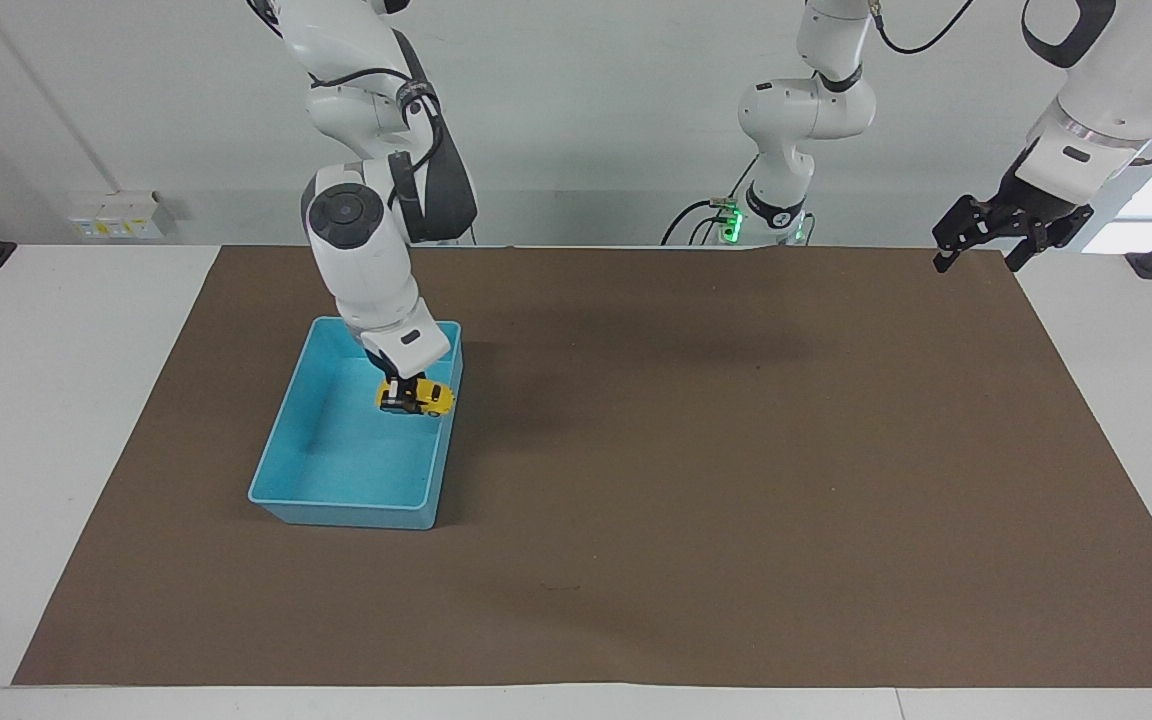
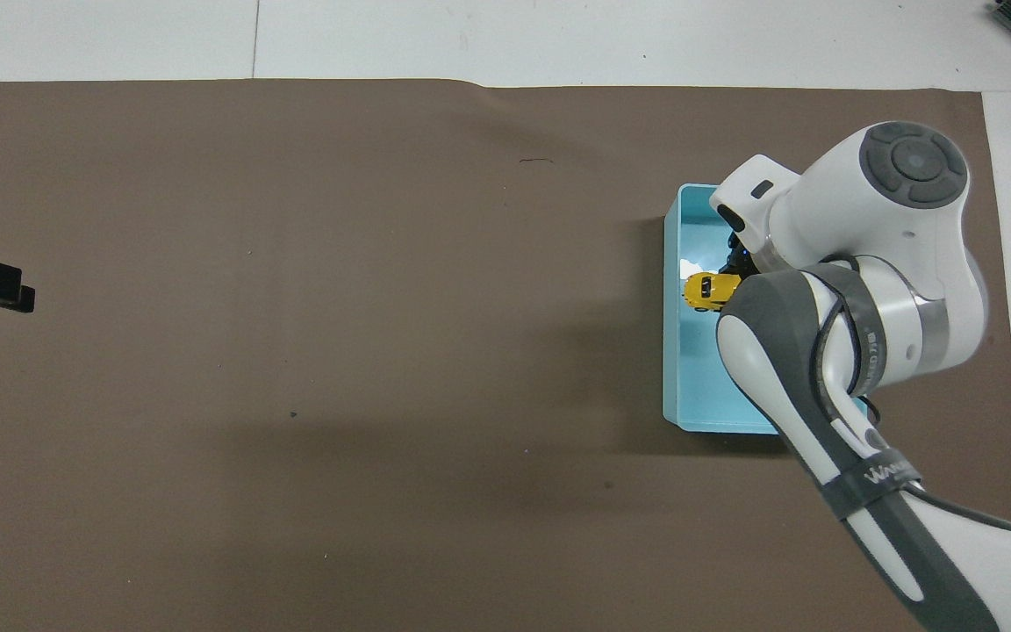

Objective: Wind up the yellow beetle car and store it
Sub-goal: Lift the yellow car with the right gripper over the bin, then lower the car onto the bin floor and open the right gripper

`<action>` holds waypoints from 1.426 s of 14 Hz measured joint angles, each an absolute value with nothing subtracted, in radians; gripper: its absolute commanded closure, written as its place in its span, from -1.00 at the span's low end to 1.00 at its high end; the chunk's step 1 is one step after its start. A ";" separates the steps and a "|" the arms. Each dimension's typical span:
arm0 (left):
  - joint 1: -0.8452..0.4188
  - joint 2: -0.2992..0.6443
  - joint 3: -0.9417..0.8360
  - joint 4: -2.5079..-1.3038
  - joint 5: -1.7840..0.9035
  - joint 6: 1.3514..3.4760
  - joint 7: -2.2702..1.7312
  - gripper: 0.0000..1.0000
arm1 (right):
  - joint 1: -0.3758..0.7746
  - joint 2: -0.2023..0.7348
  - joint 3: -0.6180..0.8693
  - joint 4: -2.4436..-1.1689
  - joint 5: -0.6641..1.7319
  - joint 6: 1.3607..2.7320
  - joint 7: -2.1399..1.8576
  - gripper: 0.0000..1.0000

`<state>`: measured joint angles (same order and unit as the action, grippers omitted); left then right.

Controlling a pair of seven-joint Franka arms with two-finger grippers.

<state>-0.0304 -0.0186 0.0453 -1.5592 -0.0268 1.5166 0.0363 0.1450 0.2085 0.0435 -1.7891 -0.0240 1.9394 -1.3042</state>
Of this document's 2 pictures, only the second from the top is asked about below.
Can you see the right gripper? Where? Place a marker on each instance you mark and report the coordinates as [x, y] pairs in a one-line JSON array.
[[741, 250]]

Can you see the yellow toy beetle car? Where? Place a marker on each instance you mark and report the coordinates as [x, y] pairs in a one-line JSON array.
[[704, 290]]

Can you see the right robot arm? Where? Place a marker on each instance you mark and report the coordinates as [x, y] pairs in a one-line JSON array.
[[874, 219]]

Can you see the light blue plastic tray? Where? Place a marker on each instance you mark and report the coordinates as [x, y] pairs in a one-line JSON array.
[[690, 369]]

